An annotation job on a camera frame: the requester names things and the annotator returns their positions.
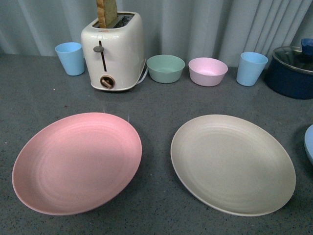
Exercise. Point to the dark blue pot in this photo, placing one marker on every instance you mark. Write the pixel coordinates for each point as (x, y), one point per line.
(288, 82)

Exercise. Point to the beige plate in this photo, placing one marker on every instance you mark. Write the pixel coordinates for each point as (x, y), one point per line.
(233, 165)

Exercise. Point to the right light blue cup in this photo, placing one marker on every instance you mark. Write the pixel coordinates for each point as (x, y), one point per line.
(250, 67)

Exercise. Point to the glass pot lid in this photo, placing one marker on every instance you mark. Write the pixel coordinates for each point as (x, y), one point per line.
(299, 59)

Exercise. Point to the left light blue cup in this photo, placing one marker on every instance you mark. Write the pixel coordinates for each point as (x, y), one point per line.
(71, 57)

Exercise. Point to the green bowl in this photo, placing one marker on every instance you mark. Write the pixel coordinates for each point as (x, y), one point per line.
(165, 69)

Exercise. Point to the light blue cup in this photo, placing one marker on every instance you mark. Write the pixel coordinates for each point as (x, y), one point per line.
(250, 67)
(71, 57)

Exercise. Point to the pink bowl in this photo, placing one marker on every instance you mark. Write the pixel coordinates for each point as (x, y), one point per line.
(207, 72)

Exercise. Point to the pink plate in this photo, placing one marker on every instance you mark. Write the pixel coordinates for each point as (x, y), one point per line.
(77, 164)

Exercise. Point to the light blue plate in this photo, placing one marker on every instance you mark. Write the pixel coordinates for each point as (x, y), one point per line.
(308, 143)

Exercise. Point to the slice of toast bread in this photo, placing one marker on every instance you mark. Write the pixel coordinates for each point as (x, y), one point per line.
(106, 12)

